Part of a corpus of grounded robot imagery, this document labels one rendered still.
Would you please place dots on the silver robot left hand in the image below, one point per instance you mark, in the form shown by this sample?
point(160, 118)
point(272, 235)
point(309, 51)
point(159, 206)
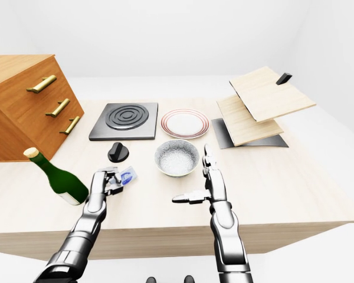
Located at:
point(101, 184)

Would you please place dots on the silver robot right hand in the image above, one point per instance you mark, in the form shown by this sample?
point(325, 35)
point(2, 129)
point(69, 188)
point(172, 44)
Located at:
point(213, 179)

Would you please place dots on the blue white cream cheese box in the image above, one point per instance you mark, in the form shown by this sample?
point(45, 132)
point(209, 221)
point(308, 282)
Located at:
point(128, 176)

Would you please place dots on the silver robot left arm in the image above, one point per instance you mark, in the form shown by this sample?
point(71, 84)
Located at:
point(81, 233)

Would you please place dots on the grey patterned bowl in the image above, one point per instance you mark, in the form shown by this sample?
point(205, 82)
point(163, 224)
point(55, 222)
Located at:
point(176, 158)

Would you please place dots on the round black stove knob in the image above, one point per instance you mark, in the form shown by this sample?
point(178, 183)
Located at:
point(118, 152)

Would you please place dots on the green wine bottle with cork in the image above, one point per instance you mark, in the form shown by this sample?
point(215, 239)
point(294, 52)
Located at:
point(59, 178)

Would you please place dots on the white plate with red rings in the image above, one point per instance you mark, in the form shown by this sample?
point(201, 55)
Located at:
point(185, 123)

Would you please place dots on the wooden cabinet drawer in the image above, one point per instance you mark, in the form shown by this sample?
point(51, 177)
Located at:
point(23, 79)
point(62, 132)
point(44, 113)

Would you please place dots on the flat dark stove plate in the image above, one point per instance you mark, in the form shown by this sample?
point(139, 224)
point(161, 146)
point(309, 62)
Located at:
point(125, 121)

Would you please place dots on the pale wood two-tier rack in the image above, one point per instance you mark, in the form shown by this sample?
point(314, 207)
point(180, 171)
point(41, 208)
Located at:
point(259, 109)

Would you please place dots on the small dark shape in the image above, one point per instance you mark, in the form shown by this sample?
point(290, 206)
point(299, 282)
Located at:
point(189, 279)
point(150, 279)

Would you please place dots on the wooden cabinet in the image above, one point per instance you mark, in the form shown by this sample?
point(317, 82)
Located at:
point(14, 118)

